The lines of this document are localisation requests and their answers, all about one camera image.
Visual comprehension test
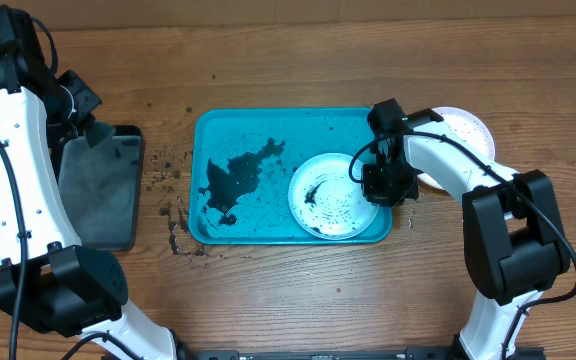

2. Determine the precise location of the light blue plate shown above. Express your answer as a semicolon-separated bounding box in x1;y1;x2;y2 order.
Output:
287;153;379;241

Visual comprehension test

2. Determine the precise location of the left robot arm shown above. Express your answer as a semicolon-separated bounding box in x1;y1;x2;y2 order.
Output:
0;5;180;359

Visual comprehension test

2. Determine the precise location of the black water tray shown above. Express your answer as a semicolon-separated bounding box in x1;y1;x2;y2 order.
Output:
57;125;145;251

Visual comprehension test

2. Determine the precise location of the white plate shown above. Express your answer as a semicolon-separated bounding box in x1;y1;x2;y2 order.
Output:
413;107;495;190

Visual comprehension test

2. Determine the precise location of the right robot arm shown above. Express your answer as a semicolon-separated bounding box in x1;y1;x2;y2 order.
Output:
352;99;576;359

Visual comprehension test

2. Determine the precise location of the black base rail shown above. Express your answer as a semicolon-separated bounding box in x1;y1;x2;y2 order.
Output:
182;345;547;360

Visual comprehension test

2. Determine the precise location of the dark green sponge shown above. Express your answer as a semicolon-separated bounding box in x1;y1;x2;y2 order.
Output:
84;121;116;148

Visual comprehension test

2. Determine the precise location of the blue plastic tray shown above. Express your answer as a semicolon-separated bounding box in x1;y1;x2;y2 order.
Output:
187;107;374;245

